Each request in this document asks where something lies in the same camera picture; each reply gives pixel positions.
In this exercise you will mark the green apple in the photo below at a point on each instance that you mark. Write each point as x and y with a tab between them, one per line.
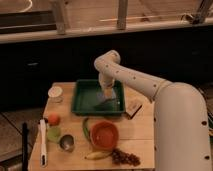
53	134

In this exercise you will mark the bunch of dark grapes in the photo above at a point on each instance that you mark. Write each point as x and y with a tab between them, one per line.
120	157

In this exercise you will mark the orange bowl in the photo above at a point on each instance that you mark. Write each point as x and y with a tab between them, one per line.
104	135

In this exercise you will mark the blue sponge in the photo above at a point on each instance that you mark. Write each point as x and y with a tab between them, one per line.
103	98

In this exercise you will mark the yellow banana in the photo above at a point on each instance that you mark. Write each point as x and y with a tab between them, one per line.
97	155

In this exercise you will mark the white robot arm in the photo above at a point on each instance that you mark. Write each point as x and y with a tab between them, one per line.
181	129

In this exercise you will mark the small metal cup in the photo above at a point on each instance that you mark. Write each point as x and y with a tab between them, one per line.
67	143

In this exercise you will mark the green plastic tray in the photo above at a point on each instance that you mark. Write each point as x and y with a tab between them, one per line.
85	102

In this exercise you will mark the black pole stand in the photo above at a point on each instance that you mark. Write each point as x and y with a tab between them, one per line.
24	147

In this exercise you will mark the orange tomato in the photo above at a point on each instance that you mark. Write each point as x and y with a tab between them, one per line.
53	119

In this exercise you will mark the green chili pepper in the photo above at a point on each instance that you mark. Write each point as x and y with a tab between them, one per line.
85	129

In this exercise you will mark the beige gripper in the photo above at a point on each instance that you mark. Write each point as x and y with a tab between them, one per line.
108	92

